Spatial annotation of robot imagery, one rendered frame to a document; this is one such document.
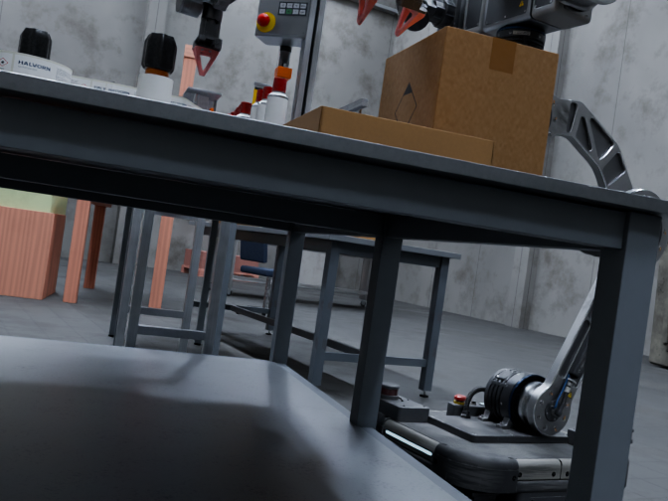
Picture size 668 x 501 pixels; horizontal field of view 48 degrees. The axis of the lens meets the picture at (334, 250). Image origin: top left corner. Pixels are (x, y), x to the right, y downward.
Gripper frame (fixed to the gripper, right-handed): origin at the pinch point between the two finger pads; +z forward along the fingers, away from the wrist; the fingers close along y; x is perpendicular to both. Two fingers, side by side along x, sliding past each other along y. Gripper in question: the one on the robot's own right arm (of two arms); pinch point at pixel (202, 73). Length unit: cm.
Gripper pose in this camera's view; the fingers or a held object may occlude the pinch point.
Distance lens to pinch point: 220.8
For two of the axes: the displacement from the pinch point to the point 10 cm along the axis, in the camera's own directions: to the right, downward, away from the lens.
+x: 9.3, 1.6, 3.4
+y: 3.4, 0.5, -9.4
